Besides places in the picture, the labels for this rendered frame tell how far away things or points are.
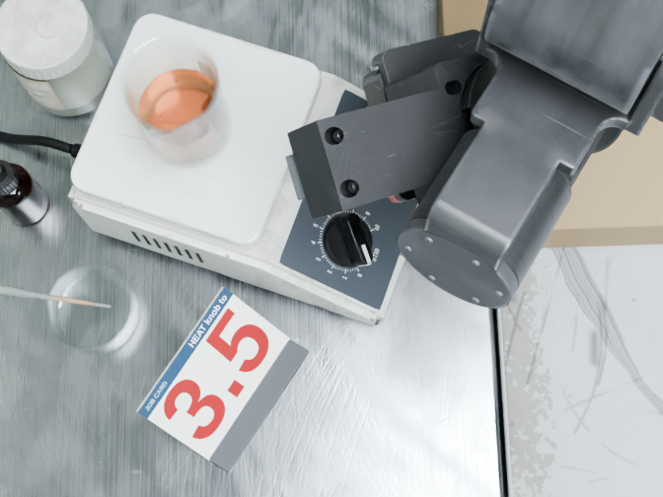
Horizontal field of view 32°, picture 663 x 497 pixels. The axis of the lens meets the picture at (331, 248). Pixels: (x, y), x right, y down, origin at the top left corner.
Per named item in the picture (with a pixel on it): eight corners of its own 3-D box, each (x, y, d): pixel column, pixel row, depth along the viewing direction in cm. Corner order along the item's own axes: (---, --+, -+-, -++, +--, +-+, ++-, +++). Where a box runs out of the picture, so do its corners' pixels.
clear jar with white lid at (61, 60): (78, 22, 80) (46, -37, 73) (134, 79, 79) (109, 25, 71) (11, 78, 79) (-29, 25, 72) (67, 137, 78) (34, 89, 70)
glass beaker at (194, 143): (161, 81, 70) (133, 18, 62) (247, 101, 69) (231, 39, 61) (131, 173, 68) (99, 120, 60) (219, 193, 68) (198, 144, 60)
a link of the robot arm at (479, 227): (535, 342, 53) (597, 246, 42) (373, 249, 55) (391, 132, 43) (645, 149, 57) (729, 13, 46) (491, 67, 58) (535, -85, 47)
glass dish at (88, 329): (120, 258, 76) (113, 249, 74) (153, 333, 74) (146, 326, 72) (42, 294, 75) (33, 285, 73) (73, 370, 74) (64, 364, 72)
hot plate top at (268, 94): (327, 71, 70) (327, 65, 69) (257, 253, 67) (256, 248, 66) (143, 14, 72) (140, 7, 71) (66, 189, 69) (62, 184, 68)
